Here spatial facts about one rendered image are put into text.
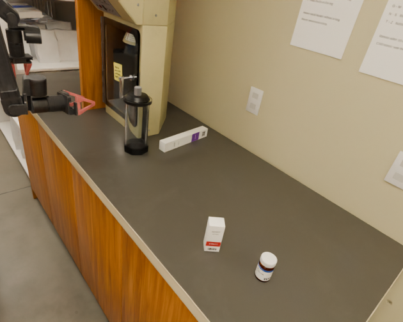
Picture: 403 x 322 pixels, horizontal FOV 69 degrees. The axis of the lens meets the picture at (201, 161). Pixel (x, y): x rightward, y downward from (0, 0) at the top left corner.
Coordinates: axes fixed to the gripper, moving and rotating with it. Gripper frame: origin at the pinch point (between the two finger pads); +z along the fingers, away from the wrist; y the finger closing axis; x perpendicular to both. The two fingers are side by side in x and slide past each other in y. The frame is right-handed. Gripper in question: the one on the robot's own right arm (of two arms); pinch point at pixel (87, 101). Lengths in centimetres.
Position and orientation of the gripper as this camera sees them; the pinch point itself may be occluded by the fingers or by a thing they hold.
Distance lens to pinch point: 123.3
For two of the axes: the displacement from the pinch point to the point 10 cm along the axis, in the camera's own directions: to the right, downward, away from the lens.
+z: 7.4, -2.0, 6.4
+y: -6.7, -3.3, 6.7
